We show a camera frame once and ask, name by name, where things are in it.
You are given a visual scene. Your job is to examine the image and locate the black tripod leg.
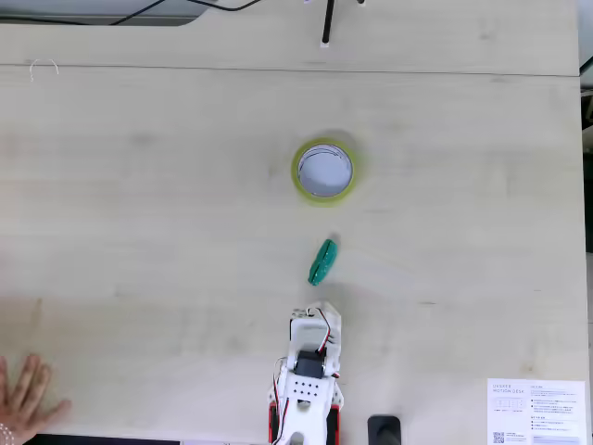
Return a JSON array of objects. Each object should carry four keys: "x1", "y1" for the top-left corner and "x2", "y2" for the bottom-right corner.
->
[{"x1": 319, "y1": 0, "x2": 337, "y2": 50}]

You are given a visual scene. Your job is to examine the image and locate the black monitor stand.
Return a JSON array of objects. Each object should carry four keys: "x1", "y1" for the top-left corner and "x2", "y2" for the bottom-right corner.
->
[{"x1": 367, "y1": 414, "x2": 403, "y2": 445}]

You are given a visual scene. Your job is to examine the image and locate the black monitor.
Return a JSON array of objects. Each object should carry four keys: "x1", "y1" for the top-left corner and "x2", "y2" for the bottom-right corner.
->
[{"x1": 35, "y1": 434, "x2": 183, "y2": 445}]

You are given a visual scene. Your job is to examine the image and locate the green toy cucumber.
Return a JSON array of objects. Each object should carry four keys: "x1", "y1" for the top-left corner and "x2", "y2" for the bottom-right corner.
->
[{"x1": 306, "y1": 237, "x2": 339, "y2": 287}]

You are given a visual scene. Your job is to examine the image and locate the person's hand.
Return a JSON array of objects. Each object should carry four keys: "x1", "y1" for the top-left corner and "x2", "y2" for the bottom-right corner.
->
[{"x1": 0, "y1": 354, "x2": 73, "y2": 445}]

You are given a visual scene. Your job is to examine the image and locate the black cable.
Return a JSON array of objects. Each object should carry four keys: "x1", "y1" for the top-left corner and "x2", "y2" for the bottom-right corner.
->
[{"x1": 108, "y1": 0, "x2": 263, "y2": 27}]

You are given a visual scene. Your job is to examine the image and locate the yellow packing tape roll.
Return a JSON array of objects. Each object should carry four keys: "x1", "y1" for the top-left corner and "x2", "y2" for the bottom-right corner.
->
[{"x1": 290, "y1": 135, "x2": 360, "y2": 209}]

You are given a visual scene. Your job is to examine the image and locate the red white servo cable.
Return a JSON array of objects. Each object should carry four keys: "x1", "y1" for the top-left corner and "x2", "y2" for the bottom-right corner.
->
[
  {"x1": 271, "y1": 357, "x2": 292, "y2": 444},
  {"x1": 303, "y1": 307, "x2": 335, "y2": 356}
]

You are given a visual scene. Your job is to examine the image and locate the white printed paper sheet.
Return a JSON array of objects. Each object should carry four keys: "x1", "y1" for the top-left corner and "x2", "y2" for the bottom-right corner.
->
[{"x1": 486, "y1": 377, "x2": 586, "y2": 445}]

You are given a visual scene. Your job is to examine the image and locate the white wire loop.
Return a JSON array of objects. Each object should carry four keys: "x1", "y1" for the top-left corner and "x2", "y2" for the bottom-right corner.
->
[{"x1": 28, "y1": 57, "x2": 60, "y2": 83}]

